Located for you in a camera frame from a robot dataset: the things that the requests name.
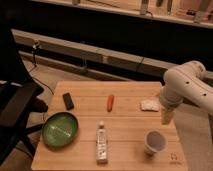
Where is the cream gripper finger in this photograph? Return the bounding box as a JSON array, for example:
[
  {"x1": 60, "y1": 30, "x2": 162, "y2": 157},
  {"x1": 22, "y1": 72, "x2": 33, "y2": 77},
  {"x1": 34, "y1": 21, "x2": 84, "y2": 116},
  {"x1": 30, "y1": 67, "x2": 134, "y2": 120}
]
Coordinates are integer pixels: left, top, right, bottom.
[{"x1": 161, "y1": 108, "x2": 174, "y2": 125}]

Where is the clear plastic bottle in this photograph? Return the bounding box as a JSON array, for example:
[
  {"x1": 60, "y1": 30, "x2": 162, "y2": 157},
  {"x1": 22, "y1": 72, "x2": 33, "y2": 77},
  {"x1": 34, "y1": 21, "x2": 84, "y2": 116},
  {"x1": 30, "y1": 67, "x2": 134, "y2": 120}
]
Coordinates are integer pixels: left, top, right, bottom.
[{"x1": 96, "y1": 121, "x2": 108, "y2": 164}]

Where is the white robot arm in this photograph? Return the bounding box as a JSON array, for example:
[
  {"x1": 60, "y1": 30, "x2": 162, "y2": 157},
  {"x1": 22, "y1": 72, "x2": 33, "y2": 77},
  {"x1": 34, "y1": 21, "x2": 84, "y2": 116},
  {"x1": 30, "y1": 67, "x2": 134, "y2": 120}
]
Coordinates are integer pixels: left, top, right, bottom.
[{"x1": 159, "y1": 61, "x2": 213, "y2": 125}]

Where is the green ceramic bowl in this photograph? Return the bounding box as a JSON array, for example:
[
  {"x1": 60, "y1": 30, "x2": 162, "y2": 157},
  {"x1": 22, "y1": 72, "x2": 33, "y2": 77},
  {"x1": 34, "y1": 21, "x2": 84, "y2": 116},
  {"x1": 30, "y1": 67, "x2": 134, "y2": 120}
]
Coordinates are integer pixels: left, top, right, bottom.
[{"x1": 42, "y1": 112, "x2": 79, "y2": 148}]

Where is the white folded cloth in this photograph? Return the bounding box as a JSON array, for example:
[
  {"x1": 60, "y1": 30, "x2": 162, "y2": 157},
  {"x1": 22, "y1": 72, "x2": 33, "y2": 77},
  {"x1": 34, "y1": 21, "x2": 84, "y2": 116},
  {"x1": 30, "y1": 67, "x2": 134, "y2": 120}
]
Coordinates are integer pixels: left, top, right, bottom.
[{"x1": 141, "y1": 100, "x2": 159, "y2": 111}]

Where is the white paper cup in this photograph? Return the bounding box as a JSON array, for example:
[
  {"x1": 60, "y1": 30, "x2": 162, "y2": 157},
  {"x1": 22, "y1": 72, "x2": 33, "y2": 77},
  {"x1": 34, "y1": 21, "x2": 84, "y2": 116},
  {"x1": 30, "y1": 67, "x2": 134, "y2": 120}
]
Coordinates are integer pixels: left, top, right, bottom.
[{"x1": 144, "y1": 131, "x2": 167, "y2": 156}]

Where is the orange carrot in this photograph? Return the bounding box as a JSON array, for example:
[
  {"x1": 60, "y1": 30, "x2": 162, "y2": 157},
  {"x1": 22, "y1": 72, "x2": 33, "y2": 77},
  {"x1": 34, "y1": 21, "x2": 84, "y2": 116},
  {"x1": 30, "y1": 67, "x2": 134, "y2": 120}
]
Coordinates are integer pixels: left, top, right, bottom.
[{"x1": 107, "y1": 95, "x2": 114, "y2": 112}]

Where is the black rectangular block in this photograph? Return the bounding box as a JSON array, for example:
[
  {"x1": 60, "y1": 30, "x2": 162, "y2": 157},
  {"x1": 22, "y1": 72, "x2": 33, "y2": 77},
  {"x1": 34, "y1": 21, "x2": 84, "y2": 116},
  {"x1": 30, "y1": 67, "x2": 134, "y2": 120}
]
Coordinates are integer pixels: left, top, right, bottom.
[{"x1": 63, "y1": 93, "x2": 74, "y2": 110}]

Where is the black office chair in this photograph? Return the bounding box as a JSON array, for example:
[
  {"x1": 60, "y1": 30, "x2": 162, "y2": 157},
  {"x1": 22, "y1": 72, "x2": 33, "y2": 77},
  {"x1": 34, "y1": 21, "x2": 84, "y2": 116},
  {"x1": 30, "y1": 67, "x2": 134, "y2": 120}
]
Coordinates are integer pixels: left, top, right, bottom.
[{"x1": 0, "y1": 19, "x2": 48, "y2": 166}]

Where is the black floor cable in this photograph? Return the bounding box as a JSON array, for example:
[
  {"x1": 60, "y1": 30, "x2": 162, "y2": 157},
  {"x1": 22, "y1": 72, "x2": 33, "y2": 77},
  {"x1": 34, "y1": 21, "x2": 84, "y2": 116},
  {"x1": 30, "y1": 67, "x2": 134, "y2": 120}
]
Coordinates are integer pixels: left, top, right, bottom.
[{"x1": 31, "y1": 46, "x2": 55, "y2": 96}]

